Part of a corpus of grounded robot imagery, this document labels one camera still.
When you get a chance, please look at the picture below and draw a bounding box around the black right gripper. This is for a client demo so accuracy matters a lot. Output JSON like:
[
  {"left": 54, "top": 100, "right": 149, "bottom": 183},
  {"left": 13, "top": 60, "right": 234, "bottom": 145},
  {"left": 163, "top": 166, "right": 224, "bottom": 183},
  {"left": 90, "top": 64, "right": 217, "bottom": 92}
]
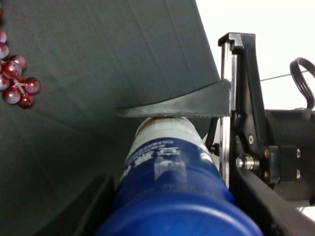
[{"left": 210, "top": 32, "right": 315, "bottom": 236}]

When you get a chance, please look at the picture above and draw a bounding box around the black tablecloth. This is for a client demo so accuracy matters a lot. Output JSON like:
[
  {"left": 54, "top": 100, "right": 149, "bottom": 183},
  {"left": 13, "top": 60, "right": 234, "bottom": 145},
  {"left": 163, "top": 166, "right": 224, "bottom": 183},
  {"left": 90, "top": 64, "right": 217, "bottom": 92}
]
[{"left": 0, "top": 0, "right": 216, "bottom": 236}]

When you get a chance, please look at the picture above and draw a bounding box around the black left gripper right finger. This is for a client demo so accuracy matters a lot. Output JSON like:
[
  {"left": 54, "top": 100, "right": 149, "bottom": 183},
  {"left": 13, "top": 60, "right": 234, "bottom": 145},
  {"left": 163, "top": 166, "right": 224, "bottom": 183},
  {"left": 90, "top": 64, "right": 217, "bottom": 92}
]
[{"left": 116, "top": 79, "right": 231, "bottom": 118}]

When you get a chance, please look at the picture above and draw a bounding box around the red plastic grape bunch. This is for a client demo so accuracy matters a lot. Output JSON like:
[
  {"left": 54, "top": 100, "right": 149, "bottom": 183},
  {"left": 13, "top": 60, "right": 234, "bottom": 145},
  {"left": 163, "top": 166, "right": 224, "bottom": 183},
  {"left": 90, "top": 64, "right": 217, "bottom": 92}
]
[{"left": 0, "top": 7, "right": 41, "bottom": 110}]

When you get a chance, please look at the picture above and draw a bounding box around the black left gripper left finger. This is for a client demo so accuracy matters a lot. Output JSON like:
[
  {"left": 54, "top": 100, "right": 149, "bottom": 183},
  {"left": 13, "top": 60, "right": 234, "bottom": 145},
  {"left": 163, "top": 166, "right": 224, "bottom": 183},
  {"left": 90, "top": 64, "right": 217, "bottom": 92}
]
[{"left": 36, "top": 174, "right": 115, "bottom": 236}]

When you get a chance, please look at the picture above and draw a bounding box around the blue and white spray can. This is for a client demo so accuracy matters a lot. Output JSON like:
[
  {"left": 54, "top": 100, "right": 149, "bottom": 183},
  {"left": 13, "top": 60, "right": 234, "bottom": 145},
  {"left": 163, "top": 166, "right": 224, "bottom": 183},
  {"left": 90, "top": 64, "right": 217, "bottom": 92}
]
[{"left": 97, "top": 118, "right": 262, "bottom": 236}]

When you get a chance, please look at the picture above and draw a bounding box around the black looped cable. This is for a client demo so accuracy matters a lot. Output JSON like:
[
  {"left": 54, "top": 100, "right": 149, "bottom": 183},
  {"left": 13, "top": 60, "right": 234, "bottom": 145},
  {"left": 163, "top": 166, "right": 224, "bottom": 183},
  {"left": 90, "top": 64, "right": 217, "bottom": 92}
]
[{"left": 289, "top": 57, "right": 315, "bottom": 111}]

